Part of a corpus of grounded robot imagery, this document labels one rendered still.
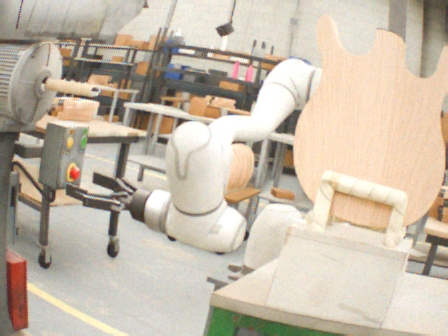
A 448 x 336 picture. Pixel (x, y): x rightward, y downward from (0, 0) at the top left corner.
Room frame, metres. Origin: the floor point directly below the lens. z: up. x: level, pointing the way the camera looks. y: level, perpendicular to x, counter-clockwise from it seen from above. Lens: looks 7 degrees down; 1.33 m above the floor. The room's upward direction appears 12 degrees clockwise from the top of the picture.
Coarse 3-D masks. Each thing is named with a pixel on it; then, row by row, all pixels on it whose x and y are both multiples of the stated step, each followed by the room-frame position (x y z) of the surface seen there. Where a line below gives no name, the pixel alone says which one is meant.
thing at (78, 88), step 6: (48, 84) 1.64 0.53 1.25; (54, 84) 1.63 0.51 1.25; (60, 84) 1.63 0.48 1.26; (66, 84) 1.62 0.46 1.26; (72, 84) 1.61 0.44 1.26; (78, 84) 1.61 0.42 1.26; (84, 84) 1.60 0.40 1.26; (90, 84) 1.60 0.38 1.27; (54, 90) 1.64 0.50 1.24; (60, 90) 1.63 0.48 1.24; (66, 90) 1.62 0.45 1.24; (72, 90) 1.61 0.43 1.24; (78, 90) 1.60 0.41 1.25; (84, 90) 1.59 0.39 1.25; (90, 90) 1.58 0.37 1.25; (90, 96) 1.59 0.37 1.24
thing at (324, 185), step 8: (320, 184) 1.19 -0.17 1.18; (328, 184) 1.18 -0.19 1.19; (320, 192) 1.19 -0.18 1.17; (328, 192) 1.18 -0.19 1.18; (320, 200) 1.19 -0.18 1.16; (328, 200) 1.18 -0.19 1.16; (320, 208) 1.18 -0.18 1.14; (328, 208) 1.19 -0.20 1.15; (320, 216) 1.18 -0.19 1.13; (312, 224) 1.19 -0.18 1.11; (320, 224) 1.18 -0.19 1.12
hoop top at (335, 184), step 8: (328, 176) 1.19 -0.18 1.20; (336, 176) 1.18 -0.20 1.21; (344, 176) 1.18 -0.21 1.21; (336, 184) 1.18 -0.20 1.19; (344, 184) 1.17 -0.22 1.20; (352, 184) 1.17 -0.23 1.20; (360, 184) 1.16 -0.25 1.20; (368, 184) 1.16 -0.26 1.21; (376, 184) 1.16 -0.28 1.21; (344, 192) 1.18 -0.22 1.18; (352, 192) 1.17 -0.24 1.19; (360, 192) 1.16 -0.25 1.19; (368, 192) 1.15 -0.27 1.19; (376, 192) 1.15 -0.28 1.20; (384, 192) 1.14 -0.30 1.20; (392, 192) 1.14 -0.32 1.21; (400, 192) 1.13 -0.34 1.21; (376, 200) 1.15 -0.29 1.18; (384, 200) 1.14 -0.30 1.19; (392, 200) 1.13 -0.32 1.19; (400, 200) 1.12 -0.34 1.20
